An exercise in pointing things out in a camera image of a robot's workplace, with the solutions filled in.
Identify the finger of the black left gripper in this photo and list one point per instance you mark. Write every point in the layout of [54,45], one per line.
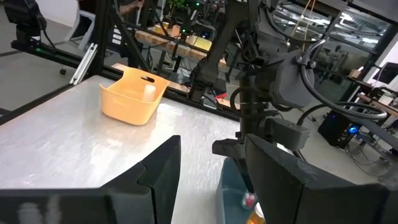
[244,171]

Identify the person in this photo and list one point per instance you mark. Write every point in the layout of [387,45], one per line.
[130,7]

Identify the wooden work table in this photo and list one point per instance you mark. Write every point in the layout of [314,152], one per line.
[174,46]

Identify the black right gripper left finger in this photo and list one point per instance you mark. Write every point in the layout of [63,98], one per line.
[149,193]

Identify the silver aluminium extrusion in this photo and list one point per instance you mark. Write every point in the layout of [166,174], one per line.
[84,63]

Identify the black aluminium table frame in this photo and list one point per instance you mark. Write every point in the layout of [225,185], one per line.
[99,37]

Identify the teal plastic bin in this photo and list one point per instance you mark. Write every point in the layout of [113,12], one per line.
[228,199]

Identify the black monitor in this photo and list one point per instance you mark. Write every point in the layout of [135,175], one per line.
[387,73]

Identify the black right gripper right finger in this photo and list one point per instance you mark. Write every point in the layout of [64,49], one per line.
[273,186]

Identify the blue bottle red pills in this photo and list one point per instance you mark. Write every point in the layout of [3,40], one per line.
[248,200]

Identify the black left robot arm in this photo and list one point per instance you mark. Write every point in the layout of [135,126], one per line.
[217,49]

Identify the orange pill bottle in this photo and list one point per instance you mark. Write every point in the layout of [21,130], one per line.
[256,219]

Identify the yellow plastic bin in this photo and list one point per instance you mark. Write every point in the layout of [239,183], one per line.
[124,109]
[202,43]

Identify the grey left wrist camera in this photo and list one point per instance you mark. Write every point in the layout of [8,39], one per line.
[289,133]

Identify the black computer tower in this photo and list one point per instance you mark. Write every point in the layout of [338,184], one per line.
[335,130]

